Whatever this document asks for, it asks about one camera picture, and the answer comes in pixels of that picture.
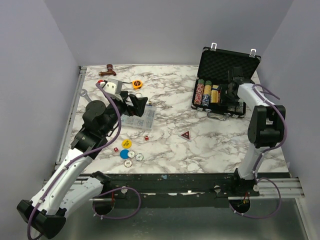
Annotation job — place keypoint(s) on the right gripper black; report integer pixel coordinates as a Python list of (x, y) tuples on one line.
[(223, 99)]

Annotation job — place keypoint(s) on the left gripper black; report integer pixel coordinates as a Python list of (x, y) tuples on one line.
[(138, 104)]

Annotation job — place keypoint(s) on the red gold card deck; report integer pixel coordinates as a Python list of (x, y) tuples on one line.
[(215, 96)]

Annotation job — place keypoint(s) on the yellow round dealer chip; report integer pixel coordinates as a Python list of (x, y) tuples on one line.
[(126, 143)]

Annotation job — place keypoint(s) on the blue round dealer chip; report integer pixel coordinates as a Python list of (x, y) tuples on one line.
[(124, 154)]

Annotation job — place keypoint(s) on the white green poker chip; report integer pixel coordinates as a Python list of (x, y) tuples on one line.
[(139, 157)]

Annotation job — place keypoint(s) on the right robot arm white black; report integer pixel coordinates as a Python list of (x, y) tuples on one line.
[(267, 128)]

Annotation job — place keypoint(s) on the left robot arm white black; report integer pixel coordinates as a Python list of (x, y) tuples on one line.
[(48, 210)]

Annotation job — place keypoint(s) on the clear plastic screw organizer box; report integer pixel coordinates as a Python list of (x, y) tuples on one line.
[(145, 122)]

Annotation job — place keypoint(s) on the black poker chip case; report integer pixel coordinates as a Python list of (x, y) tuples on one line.
[(214, 65)]

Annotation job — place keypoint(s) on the yellow tape measure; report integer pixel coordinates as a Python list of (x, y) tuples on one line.
[(137, 84)]

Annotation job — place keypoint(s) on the light blue chip row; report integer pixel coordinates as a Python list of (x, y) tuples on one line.
[(231, 108)]

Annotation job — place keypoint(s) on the yellow green chip row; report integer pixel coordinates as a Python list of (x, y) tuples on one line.
[(206, 93)]

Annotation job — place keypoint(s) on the pink green chip row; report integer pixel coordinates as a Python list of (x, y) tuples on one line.
[(240, 108)]

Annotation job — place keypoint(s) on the red poker chip row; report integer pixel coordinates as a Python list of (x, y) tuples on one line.
[(199, 92)]

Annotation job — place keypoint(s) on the silver wrench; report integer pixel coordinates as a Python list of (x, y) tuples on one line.
[(84, 93)]

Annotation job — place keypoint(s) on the white red poker chip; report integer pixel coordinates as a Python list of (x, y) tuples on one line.
[(128, 163)]

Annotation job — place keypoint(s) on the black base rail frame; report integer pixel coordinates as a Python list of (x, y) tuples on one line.
[(182, 142)]

